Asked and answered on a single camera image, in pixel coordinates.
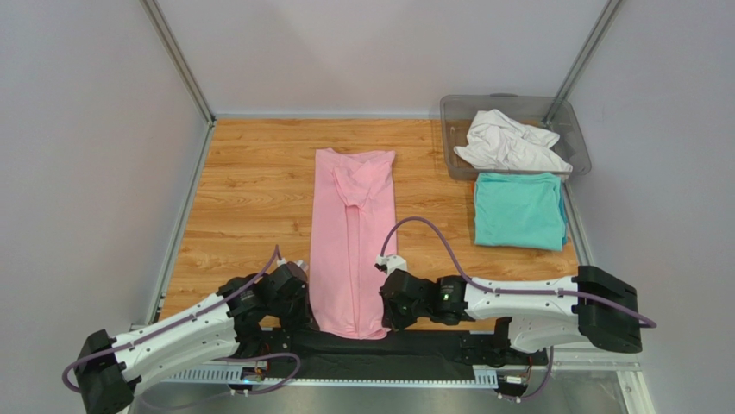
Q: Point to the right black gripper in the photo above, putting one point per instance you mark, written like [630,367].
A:
[392,307]

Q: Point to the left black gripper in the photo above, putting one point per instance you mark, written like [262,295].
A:
[305,319]

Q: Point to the pink t shirt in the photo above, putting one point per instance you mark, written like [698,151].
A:
[353,212]

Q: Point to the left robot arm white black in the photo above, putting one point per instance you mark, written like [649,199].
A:
[111,371]

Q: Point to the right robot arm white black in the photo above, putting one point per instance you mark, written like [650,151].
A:
[591,306]

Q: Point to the folded teal t shirt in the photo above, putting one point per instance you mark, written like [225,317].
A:
[521,211]

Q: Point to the crumpled white t shirt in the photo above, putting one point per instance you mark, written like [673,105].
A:
[497,142]

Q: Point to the clear plastic bin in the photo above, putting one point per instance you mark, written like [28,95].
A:
[458,111]

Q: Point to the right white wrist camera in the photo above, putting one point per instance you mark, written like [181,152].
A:
[390,263]

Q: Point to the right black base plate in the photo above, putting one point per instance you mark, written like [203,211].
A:
[484,349]

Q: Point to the left aluminium corner post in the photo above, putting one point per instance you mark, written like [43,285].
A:
[168,39]

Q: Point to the aluminium corner post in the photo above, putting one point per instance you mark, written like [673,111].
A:
[585,55]
[168,39]

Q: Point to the right aluminium corner post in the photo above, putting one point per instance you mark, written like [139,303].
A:
[585,55]

